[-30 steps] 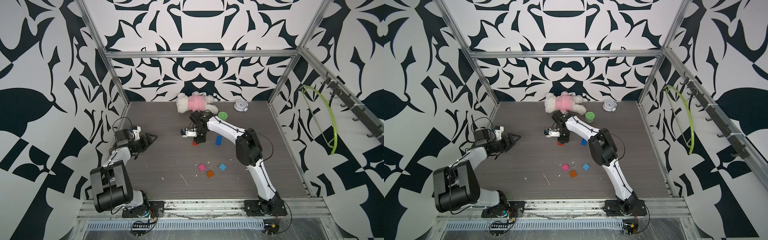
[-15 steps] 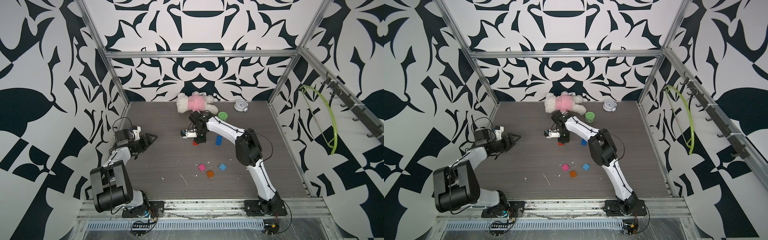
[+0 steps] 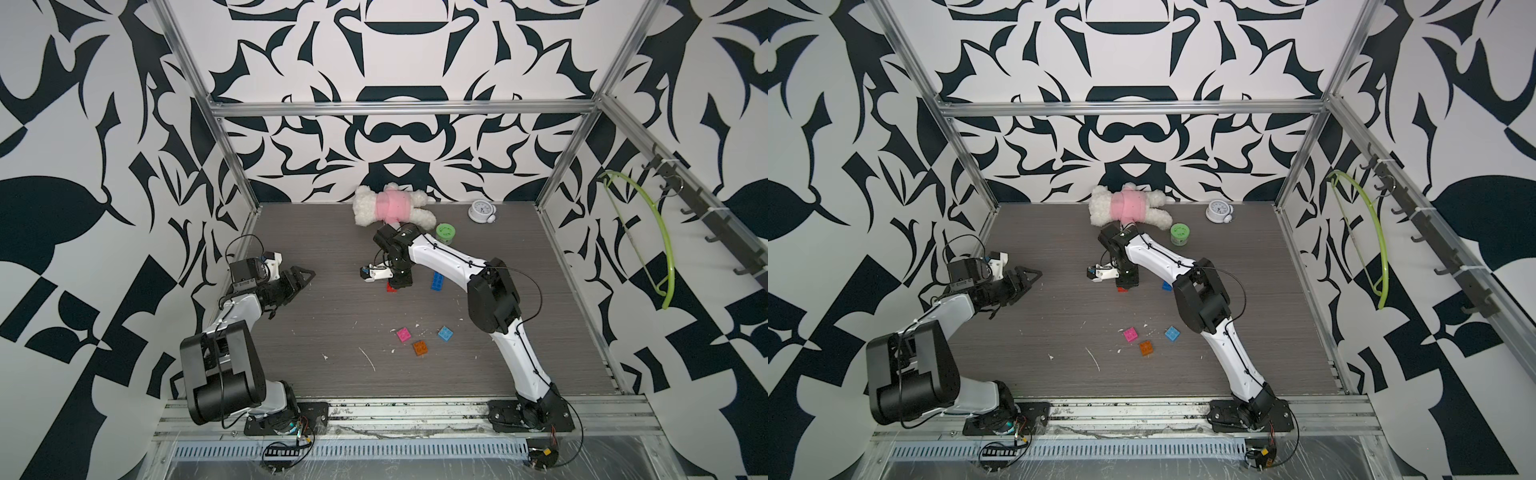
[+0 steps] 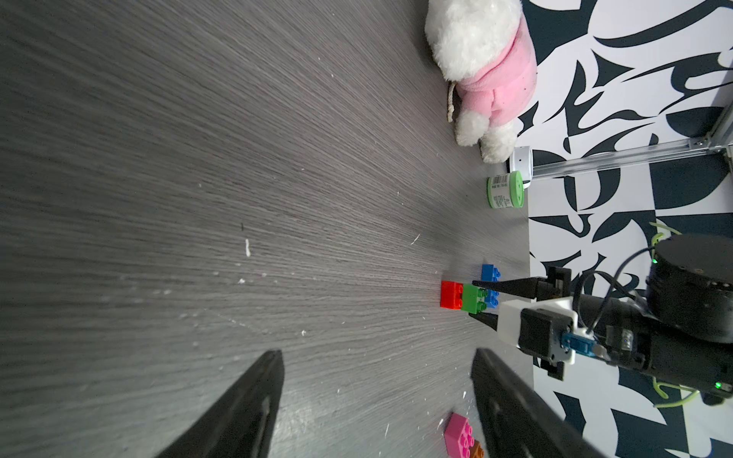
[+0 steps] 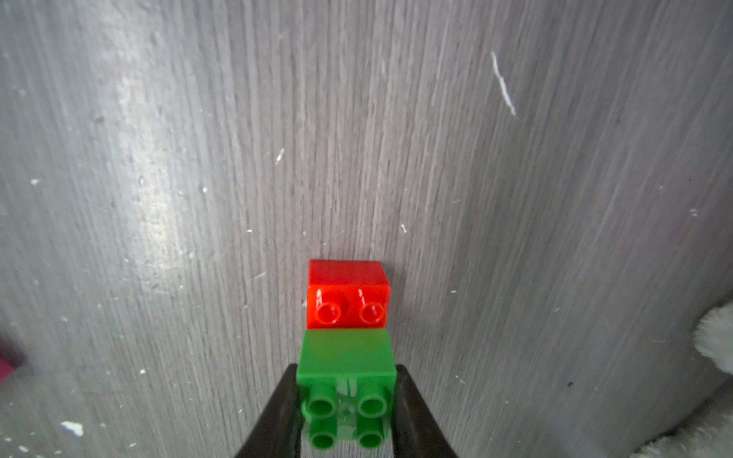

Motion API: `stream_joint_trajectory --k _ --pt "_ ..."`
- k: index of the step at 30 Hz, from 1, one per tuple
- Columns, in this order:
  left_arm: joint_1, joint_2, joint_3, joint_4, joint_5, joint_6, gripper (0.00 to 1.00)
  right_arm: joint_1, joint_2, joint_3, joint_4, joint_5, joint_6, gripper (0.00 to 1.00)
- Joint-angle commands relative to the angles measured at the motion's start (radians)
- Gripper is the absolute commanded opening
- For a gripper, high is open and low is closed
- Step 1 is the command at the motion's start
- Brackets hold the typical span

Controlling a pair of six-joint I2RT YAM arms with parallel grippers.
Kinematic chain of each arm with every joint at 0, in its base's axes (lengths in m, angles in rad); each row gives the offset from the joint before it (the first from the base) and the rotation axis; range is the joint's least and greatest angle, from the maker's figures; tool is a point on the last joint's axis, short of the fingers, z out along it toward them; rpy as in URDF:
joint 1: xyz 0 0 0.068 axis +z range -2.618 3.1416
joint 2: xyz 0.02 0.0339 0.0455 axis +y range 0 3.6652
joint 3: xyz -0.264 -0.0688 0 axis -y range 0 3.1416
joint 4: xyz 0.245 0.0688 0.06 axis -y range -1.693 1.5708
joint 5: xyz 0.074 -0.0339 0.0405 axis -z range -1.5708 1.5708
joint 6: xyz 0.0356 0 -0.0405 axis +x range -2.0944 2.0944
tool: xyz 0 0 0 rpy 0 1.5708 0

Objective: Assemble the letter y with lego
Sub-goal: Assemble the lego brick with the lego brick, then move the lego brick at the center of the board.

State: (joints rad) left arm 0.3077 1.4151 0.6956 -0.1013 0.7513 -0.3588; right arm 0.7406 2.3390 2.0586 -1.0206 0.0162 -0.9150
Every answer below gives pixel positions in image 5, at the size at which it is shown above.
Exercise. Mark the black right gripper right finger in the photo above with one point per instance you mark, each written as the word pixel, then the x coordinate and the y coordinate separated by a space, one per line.
pixel 414 431

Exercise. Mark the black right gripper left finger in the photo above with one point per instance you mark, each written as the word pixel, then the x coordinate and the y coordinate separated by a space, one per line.
pixel 278 431

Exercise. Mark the green lego brick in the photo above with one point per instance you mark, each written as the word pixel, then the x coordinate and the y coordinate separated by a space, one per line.
pixel 346 380

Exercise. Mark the red lego brick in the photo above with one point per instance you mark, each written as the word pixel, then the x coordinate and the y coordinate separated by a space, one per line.
pixel 347 295

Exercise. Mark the pink lego brick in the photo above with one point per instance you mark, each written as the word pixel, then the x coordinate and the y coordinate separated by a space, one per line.
pixel 6 370

